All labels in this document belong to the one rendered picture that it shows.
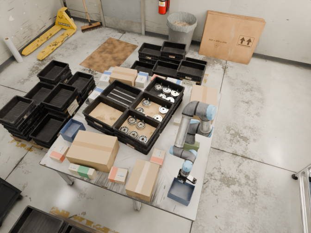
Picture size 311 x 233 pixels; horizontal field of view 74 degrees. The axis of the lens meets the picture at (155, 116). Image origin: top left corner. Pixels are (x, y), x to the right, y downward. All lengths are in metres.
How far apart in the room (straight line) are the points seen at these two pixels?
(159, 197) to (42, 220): 1.13
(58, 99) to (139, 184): 1.82
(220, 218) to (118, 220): 1.19
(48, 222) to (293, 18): 4.62
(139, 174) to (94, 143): 0.53
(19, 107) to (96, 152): 1.61
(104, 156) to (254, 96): 2.89
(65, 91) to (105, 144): 1.42
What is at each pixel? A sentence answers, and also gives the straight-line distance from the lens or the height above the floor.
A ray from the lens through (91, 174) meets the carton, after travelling 2.03.
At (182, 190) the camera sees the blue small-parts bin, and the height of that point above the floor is 0.77.
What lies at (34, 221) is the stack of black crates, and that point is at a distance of 2.45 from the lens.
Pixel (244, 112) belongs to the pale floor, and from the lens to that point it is 3.70.
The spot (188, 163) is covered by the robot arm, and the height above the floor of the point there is 1.18.
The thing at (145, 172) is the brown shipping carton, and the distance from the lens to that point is 1.92.
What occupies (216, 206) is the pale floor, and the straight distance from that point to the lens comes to 2.82.
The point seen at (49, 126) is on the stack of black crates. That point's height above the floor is 0.27.
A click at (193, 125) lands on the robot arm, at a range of 2.00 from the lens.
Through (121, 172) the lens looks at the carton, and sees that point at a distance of 2.03.
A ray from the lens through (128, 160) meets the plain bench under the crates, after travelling 2.16.
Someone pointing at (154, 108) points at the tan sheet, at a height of 0.83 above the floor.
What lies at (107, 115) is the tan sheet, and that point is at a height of 0.83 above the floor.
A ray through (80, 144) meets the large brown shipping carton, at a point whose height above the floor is 0.90.
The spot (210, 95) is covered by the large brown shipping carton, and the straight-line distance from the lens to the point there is 2.48.
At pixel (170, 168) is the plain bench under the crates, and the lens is 2.12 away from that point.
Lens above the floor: 2.64
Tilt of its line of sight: 53 degrees down
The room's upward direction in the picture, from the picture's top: 1 degrees clockwise
